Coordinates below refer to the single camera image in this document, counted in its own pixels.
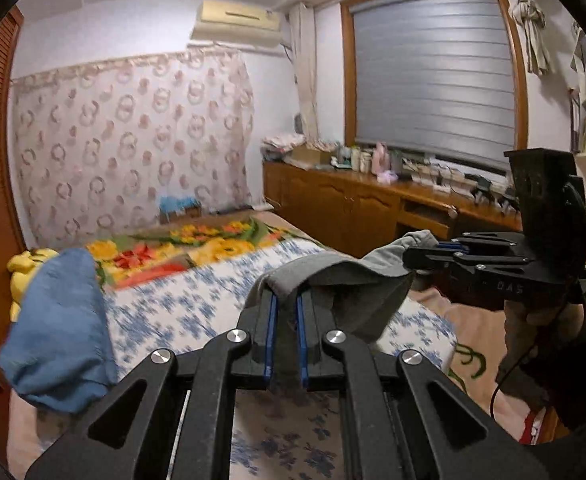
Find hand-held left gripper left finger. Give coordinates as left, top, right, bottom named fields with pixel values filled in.
left=26, top=287, right=280, bottom=480

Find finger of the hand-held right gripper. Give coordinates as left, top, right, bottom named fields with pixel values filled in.
left=435, top=231, right=524, bottom=253
left=402, top=246, right=536, bottom=276

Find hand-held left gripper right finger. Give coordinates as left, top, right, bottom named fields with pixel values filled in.
left=295, top=291, right=548, bottom=480

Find grey pants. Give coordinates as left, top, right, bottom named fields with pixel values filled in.
left=245, top=230, right=441, bottom=343

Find person's right hand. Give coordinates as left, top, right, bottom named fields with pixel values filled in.
left=495, top=297, right=586, bottom=408

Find black device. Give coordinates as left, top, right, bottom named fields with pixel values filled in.
left=473, top=177, right=516, bottom=212

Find beige blanket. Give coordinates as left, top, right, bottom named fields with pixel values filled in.
left=408, top=287, right=528, bottom=443

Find white power strip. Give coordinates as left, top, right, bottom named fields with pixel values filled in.
left=403, top=160, right=466, bottom=194

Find colourful flower blanket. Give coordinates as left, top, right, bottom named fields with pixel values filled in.
left=86, top=217, right=304, bottom=293

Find wooden sideboard cabinet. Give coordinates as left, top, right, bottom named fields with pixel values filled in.
left=263, top=160, right=586, bottom=263

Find cardboard box with blue cloth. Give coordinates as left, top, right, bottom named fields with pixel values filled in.
left=159, top=195, right=204, bottom=223

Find open cardboard box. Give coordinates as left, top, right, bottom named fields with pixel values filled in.
left=290, top=144, right=333, bottom=166

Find stack of folded cloths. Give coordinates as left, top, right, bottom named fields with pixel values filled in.
left=262, top=132, right=306, bottom=156

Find tied white curtain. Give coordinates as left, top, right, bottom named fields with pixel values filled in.
left=498, top=0, right=548, bottom=77

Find blue jeans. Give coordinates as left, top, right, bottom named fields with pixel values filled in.
left=0, top=247, right=119, bottom=414

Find circle patterned curtain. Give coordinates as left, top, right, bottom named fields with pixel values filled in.
left=10, top=50, right=255, bottom=251

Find beige hanging curtain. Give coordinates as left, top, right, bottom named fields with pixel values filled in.
left=290, top=2, right=320, bottom=141

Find yellow plush toy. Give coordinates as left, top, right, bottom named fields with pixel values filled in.
left=7, top=247, right=59, bottom=321

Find beige air conditioner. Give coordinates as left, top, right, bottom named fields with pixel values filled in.
left=189, top=0, right=284, bottom=50

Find black cable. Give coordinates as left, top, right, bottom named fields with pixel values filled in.
left=489, top=340, right=534, bottom=417

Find wooden window frame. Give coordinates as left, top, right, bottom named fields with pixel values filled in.
left=340, top=0, right=530, bottom=173

